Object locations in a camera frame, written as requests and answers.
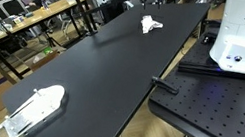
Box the white patterned cloth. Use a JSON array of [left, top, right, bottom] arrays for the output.
[[138, 13, 166, 38]]

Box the long wooden desk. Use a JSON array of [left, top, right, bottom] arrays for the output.
[[0, 0, 90, 67]]

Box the black perforated breadboard table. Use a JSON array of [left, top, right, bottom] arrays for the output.
[[141, 18, 245, 137]]

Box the black aluminium rail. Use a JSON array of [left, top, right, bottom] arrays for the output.
[[177, 58, 245, 84]]

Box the black clamp handle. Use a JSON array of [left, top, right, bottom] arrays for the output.
[[149, 76, 181, 95]]

